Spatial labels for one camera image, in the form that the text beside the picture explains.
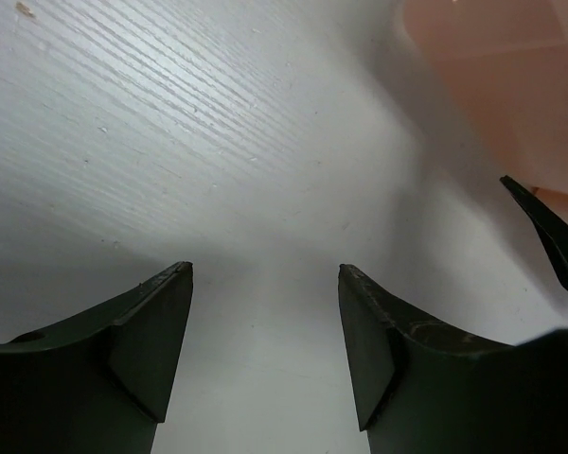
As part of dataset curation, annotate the pink plastic toolbox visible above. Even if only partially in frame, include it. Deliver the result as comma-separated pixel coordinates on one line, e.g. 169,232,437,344
401,0,568,211

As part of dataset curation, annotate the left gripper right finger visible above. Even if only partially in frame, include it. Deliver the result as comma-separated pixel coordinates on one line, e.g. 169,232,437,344
338,265,568,453

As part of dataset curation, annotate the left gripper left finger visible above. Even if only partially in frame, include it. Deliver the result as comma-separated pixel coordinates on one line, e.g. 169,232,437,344
0,262,193,453

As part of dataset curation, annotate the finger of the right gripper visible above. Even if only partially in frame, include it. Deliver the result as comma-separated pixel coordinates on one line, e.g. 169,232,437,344
499,175,568,292

